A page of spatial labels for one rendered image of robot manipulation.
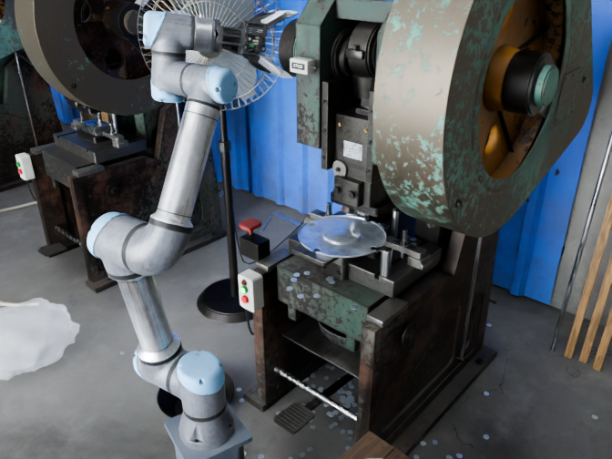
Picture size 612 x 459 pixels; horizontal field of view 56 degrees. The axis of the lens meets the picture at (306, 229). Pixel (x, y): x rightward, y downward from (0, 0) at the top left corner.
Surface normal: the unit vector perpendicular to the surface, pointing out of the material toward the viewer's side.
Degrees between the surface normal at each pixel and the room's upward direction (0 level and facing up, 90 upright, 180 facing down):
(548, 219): 90
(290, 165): 90
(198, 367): 7
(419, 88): 82
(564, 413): 0
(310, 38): 90
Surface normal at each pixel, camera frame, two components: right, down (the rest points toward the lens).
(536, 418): 0.00, -0.89
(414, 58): -0.64, 0.13
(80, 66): 0.73, 0.31
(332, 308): -0.66, 0.34
